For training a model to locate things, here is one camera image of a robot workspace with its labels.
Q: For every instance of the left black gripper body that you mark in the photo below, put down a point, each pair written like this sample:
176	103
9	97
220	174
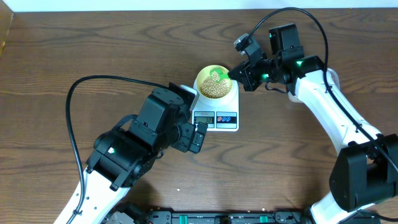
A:
183	143

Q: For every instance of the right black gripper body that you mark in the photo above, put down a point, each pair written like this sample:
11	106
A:
263	71

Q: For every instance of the green plastic scoop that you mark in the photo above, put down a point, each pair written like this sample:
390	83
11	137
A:
217	75

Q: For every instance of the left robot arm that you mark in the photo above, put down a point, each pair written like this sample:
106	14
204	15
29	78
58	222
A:
124	154

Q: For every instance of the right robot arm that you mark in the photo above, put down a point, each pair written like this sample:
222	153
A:
365	172

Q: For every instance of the yellow bowl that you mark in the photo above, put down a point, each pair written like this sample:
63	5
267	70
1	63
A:
205	72

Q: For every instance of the soybeans in bowl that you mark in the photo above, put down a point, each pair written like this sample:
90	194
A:
214	90

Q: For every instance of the white digital kitchen scale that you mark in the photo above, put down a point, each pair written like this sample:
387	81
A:
219	114

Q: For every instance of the clear container of soybeans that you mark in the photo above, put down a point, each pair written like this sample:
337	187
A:
293	98

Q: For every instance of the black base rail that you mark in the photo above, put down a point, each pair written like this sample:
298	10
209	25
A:
277	217

